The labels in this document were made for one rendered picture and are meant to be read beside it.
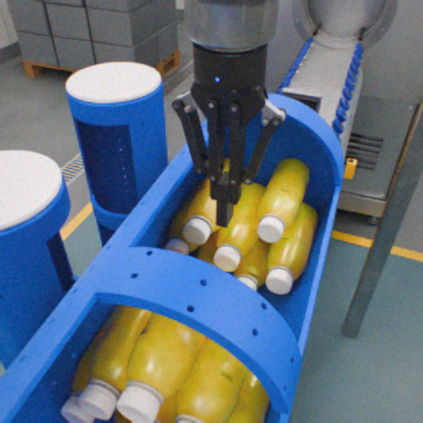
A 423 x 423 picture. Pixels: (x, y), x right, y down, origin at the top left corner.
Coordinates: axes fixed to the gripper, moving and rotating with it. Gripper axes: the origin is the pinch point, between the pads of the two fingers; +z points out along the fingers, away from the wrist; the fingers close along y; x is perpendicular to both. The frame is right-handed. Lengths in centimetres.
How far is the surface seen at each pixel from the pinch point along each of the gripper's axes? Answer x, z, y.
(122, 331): 18.7, 6.7, 5.7
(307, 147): -25.1, 5.0, -6.8
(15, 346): 6, 51, 47
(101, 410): 26.4, 9.1, 4.2
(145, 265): 16.8, -3.5, 2.6
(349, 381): -54, 119, -35
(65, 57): -254, 94, 228
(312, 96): -61, 12, -2
